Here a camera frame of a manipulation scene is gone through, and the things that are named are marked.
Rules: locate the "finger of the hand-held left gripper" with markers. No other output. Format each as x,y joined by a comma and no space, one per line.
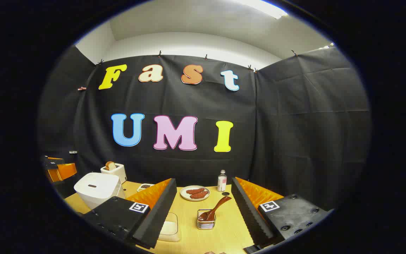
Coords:
67,171

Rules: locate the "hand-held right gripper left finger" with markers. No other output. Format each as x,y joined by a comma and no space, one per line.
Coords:
160,215

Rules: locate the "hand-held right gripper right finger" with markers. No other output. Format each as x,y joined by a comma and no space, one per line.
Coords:
250,218

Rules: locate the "white rice cooker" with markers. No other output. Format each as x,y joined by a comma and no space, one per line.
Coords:
97,190

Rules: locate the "brown wooden spoon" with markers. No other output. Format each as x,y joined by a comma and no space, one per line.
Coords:
217,206

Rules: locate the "clear plastic box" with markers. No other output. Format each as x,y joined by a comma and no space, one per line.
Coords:
170,236

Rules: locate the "white round plate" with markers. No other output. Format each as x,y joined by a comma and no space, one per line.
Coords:
183,194

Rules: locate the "white divided grain dish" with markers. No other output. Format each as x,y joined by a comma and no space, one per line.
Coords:
145,187

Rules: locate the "red sausage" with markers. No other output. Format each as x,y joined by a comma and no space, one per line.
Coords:
194,191
199,195

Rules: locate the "toasted bread slice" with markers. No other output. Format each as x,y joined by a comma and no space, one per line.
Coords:
110,165

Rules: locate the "small clear bottle pink label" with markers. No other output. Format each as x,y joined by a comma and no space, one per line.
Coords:
222,182

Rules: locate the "white toaster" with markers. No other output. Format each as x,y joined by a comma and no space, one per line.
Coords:
118,173

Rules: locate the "black backdrop cloth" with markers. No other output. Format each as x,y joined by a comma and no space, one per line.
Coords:
294,134

